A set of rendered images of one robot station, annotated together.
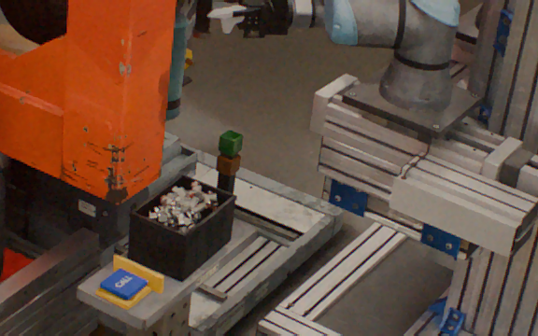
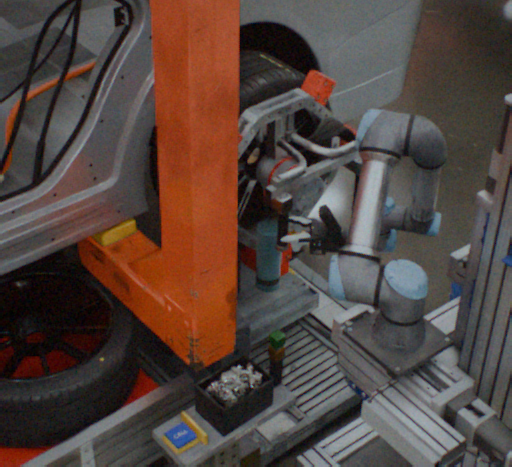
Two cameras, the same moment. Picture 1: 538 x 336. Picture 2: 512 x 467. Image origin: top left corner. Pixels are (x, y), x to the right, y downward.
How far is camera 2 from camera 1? 1.09 m
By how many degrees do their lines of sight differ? 20
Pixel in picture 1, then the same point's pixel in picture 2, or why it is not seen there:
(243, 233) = (284, 399)
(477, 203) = (415, 435)
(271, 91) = not seen: hidden behind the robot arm
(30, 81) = (149, 277)
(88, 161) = (178, 339)
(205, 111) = not seen: hidden behind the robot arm
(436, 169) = (396, 398)
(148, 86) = (215, 300)
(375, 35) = (358, 298)
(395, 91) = (377, 335)
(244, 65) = (402, 201)
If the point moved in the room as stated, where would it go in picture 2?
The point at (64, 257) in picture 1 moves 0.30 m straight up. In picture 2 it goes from (163, 397) to (159, 327)
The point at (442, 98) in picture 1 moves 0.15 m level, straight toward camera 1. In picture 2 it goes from (411, 345) to (387, 379)
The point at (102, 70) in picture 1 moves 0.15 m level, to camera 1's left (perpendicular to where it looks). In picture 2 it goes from (181, 289) to (137, 275)
